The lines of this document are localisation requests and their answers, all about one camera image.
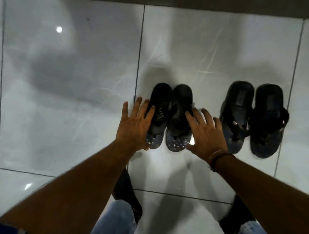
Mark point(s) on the person's black shoe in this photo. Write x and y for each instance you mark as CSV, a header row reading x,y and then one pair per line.
x,y
237,217
126,192

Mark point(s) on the person's blue jeans leg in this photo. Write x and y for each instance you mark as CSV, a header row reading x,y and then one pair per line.
x,y
115,219
252,228

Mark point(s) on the person's blue jeans right leg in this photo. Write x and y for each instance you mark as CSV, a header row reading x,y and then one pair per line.
x,y
252,228

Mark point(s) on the person's right little finger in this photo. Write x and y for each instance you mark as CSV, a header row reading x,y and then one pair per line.
x,y
218,123

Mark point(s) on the black studded flip-flop sandal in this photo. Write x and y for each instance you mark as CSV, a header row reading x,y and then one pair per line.
x,y
160,101
179,106

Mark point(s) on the person's right forearm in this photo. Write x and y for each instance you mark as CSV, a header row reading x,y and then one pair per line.
x,y
265,192

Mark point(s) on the person's black right shoe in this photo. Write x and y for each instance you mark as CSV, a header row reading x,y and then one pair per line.
x,y
237,217

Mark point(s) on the person's right hand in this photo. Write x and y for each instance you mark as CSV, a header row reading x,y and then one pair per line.
x,y
207,141

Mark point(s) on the person's black left shoe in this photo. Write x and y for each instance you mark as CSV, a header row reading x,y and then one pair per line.
x,y
126,192

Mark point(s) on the tan thread wristband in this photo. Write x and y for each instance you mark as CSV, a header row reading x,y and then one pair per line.
x,y
214,155

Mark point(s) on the person's blue jeans left leg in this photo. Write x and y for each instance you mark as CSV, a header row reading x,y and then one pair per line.
x,y
115,219

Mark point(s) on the person's left middle finger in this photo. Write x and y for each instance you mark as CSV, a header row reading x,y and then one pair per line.
x,y
144,108

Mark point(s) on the person's right middle finger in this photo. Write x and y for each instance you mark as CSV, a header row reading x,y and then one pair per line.
x,y
199,116

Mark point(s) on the person's left little finger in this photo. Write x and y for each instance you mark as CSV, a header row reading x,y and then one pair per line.
x,y
124,110

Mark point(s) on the person's left hand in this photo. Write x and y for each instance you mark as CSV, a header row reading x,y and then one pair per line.
x,y
132,131

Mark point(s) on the person's left forearm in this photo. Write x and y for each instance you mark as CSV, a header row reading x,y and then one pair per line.
x,y
72,192

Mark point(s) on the dark thread wristband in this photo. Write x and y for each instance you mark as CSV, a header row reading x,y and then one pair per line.
x,y
217,159

